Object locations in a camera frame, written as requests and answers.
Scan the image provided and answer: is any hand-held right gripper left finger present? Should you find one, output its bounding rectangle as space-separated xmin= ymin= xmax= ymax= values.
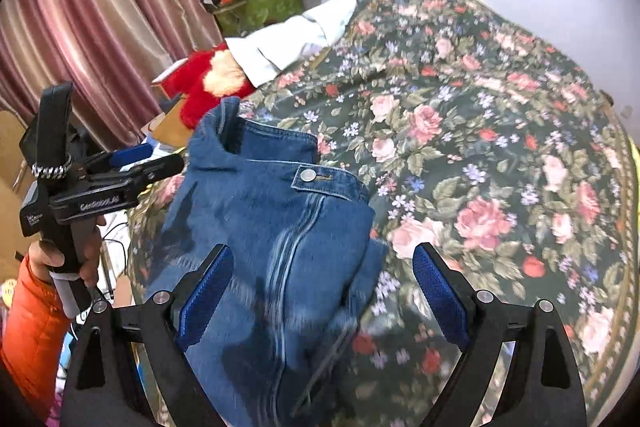
xmin=60 ymin=244 xmax=235 ymax=427

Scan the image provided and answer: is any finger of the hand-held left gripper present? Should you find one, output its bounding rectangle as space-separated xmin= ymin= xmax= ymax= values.
xmin=129 ymin=153 xmax=186 ymax=188
xmin=82 ymin=144 xmax=153 ymax=174

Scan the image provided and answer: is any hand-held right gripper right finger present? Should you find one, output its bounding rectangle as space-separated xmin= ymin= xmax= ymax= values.
xmin=412 ymin=243 xmax=588 ymax=427

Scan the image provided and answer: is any blue denim jacket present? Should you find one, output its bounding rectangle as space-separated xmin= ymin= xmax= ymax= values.
xmin=142 ymin=96 xmax=388 ymax=427

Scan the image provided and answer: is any person's left forearm orange sleeve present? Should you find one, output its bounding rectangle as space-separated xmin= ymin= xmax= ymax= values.
xmin=0 ymin=254 xmax=71 ymax=418

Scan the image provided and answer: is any person's left hand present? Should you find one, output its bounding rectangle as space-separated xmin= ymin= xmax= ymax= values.
xmin=27 ymin=214 xmax=108 ymax=290

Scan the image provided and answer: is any brown cardboard box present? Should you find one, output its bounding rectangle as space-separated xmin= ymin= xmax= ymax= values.
xmin=150 ymin=94 xmax=197 ymax=148

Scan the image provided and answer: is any red plush toy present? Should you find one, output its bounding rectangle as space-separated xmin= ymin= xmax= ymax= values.
xmin=162 ymin=42 xmax=256 ymax=128

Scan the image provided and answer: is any light wooden furniture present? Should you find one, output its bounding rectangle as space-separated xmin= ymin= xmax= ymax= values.
xmin=0 ymin=109 xmax=32 ymax=218

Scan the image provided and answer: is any pink striped curtain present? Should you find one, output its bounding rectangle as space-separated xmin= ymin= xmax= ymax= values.
xmin=0 ymin=0 xmax=223 ymax=142

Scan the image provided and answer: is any dark floral blanket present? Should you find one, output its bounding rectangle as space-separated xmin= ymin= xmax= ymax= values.
xmin=125 ymin=0 xmax=640 ymax=427

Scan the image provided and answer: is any white shirt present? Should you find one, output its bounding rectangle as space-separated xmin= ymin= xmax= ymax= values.
xmin=223 ymin=0 xmax=368 ymax=86

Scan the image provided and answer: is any green floral box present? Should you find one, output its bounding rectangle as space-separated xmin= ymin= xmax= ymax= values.
xmin=212 ymin=0 xmax=306 ymax=38

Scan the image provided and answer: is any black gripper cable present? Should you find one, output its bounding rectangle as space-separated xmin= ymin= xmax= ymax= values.
xmin=87 ymin=284 xmax=117 ymax=305

